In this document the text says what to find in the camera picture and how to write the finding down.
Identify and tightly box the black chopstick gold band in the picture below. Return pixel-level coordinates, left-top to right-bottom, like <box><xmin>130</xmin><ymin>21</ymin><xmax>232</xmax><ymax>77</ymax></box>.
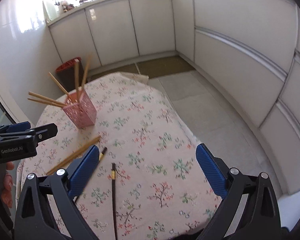
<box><xmin>111</xmin><ymin>163</ymin><xmax>118</xmax><ymax>240</ymax></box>

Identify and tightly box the left hand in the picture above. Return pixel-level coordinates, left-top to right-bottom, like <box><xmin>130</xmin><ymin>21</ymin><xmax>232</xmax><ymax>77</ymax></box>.
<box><xmin>0</xmin><ymin>161</ymin><xmax>14</xmax><ymax>209</ymax></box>

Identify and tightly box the pink perforated utensil holder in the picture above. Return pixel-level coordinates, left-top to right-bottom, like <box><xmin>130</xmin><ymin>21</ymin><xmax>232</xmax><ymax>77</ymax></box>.
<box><xmin>62</xmin><ymin>90</ymin><xmax>96</xmax><ymax>128</ymax></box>

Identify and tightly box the floral tablecloth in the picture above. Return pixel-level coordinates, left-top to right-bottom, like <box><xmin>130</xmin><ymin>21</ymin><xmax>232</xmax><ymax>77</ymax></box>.
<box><xmin>16</xmin><ymin>73</ymin><xmax>221</xmax><ymax>239</ymax></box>

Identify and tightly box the dark brown trash bin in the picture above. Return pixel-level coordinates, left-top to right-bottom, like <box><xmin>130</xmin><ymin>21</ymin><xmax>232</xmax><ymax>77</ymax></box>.
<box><xmin>55</xmin><ymin>57</ymin><xmax>84</xmax><ymax>92</ymax></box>

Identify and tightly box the right olive floor mat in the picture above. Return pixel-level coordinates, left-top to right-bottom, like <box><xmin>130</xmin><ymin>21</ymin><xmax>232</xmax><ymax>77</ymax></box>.
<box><xmin>137</xmin><ymin>56</ymin><xmax>194</xmax><ymax>79</ymax></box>

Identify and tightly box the olive floor mat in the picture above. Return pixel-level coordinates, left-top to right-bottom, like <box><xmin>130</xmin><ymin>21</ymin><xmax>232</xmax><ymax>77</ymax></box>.
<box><xmin>137</xmin><ymin>56</ymin><xmax>194</xmax><ymax>79</ymax></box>
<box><xmin>87</xmin><ymin>64</ymin><xmax>139</xmax><ymax>82</ymax></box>

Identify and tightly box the left olive floor mat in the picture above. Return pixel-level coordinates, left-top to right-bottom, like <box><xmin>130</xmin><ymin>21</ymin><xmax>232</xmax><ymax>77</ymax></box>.
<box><xmin>87</xmin><ymin>64</ymin><xmax>139</xmax><ymax>82</ymax></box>

